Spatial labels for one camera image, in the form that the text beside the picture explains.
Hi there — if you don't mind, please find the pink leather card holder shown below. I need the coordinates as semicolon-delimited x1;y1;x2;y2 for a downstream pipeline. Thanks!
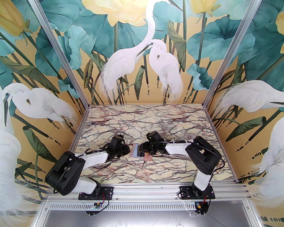
131;143;153;161

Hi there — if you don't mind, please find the slotted aluminium strip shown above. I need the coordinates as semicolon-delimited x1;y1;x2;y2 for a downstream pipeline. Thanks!
43;201;254;211

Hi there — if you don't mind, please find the grey metal sheet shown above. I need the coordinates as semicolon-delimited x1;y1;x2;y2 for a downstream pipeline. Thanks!
32;210;264;227

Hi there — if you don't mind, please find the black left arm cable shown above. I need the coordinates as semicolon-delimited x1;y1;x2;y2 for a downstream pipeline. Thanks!
84;146;126;165

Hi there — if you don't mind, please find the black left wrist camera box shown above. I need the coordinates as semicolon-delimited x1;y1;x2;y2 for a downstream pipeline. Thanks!
110;135;125;148

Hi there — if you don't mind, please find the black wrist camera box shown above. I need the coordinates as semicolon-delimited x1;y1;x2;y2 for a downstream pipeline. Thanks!
147;131;161;142
110;135;125;148

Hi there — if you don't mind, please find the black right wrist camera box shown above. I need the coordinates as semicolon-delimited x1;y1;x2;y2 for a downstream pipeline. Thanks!
147;131;161;142

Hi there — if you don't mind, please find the aluminium frame rail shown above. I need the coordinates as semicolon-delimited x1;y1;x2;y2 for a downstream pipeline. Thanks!
42;185;252;202

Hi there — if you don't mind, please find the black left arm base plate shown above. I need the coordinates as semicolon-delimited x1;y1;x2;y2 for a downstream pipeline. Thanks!
79;186;114;200

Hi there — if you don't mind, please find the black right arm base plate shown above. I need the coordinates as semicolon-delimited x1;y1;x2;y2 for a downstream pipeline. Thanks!
179;185;216;200

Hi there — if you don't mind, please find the black bracket plate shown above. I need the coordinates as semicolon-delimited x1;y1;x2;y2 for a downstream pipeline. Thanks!
86;201;105;216
193;200;211;215

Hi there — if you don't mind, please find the aluminium frame post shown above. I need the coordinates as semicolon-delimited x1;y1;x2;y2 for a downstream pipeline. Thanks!
203;0;264;109
28;0;91;109

